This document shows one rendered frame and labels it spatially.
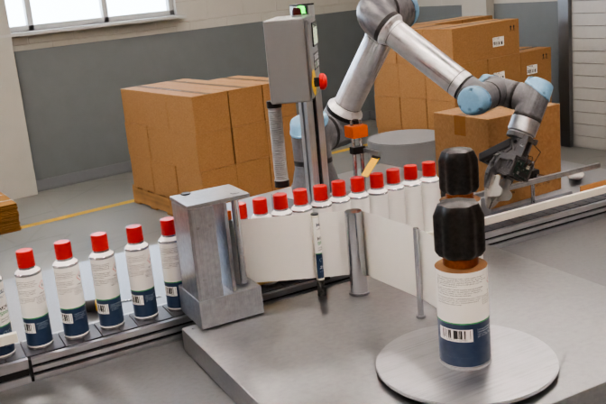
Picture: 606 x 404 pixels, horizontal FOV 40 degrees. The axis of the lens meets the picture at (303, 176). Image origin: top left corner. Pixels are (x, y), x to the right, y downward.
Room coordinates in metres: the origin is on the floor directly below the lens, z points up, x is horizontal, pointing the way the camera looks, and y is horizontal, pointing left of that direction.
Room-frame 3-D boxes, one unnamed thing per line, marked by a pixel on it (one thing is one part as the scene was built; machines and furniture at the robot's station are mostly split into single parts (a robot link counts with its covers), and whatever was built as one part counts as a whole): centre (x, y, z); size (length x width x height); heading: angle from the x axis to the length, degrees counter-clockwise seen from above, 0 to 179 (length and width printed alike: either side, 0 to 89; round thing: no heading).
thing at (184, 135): (5.95, 0.65, 0.45); 1.20 x 0.83 x 0.89; 36
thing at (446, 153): (1.71, -0.33, 1.03); 0.09 x 0.09 x 0.30
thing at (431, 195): (2.01, -0.32, 0.98); 0.05 x 0.05 x 0.20
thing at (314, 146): (2.03, -0.04, 1.16); 0.04 x 0.04 x 0.67; 26
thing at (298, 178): (2.43, -0.04, 0.98); 0.15 x 0.15 x 0.10
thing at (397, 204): (1.97, -0.22, 0.98); 0.05 x 0.05 x 0.20
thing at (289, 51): (1.95, 0.00, 1.38); 0.17 x 0.10 x 0.19; 172
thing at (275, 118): (1.94, 0.05, 1.18); 0.04 x 0.04 x 0.21
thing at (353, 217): (1.69, -0.10, 0.97); 0.05 x 0.05 x 0.19
